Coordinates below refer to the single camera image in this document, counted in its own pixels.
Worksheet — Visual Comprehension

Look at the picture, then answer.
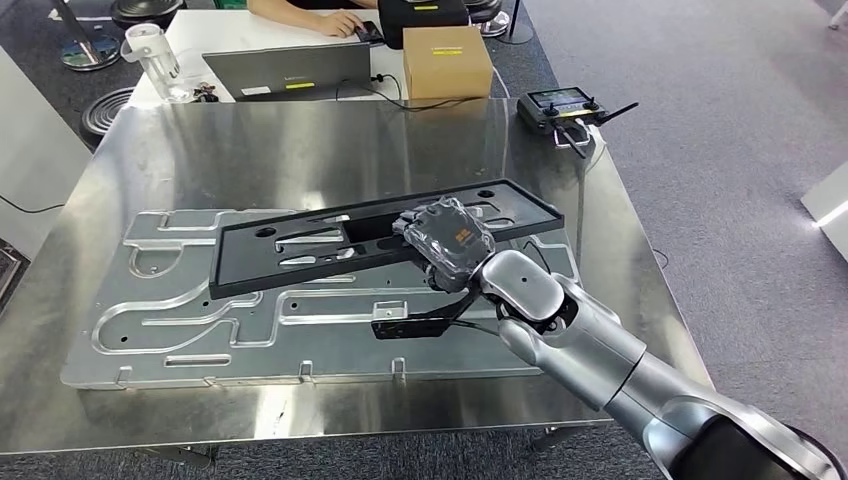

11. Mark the black plastic panel part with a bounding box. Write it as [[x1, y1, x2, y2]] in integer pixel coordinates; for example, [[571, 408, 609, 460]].
[[208, 178, 566, 301]]

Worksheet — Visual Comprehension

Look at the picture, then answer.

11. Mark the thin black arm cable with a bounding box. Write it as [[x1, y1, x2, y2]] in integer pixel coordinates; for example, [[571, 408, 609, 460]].
[[521, 238, 555, 275]]

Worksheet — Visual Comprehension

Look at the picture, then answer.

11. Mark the black remote controller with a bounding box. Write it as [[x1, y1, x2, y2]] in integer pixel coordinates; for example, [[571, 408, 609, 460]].
[[516, 86, 641, 160]]

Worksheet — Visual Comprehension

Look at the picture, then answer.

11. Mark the black carry case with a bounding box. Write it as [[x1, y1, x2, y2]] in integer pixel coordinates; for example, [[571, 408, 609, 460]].
[[377, 0, 470, 51]]

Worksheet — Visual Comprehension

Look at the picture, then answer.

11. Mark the clear plastic water bottle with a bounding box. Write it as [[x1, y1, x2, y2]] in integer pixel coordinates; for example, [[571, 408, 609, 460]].
[[120, 23, 183, 104]]

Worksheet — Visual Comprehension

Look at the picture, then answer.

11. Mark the stainless steel workbench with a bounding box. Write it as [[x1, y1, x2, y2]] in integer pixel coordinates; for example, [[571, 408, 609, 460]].
[[0, 97, 715, 465]]

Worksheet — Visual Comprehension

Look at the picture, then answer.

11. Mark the black round stool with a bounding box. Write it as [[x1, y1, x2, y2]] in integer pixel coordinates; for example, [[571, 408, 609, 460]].
[[80, 86, 137, 140], [109, 0, 187, 31]]

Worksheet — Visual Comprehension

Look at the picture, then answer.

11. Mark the white desk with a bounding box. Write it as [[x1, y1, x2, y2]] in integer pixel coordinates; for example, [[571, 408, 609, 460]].
[[127, 7, 525, 107]]

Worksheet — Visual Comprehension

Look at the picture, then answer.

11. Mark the aluminium fixture plate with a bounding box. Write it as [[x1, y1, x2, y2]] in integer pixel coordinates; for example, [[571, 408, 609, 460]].
[[60, 198, 584, 391]]

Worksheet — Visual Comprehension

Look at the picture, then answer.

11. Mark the chrome stanchion base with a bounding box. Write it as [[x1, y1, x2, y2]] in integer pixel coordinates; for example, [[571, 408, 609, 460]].
[[49, 0, 122, 72]]

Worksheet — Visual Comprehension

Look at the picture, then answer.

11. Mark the black laptop cable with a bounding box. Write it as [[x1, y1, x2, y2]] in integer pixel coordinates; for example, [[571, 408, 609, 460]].
[[334, 71, 484, 113]]

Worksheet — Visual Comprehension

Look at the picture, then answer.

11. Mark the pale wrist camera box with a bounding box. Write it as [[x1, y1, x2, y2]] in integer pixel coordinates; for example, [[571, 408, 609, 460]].
[[370, 299, 458, 341]]

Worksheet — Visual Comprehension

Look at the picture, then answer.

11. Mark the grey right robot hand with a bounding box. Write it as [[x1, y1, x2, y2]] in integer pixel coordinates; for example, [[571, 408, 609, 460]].
[[392, 195, 497, 276]]

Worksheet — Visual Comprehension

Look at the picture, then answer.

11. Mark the brown cardboard box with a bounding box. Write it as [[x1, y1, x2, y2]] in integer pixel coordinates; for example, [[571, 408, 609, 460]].
[[402, 25, 495, 102]]

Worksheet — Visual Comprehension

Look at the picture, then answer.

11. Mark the grey laptop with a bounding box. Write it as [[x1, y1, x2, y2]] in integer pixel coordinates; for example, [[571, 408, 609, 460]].
[[201, 42, 374, 103]]

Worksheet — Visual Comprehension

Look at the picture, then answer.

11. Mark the person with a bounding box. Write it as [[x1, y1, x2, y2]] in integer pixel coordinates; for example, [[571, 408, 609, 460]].
[[246, 0, 379, 39]]

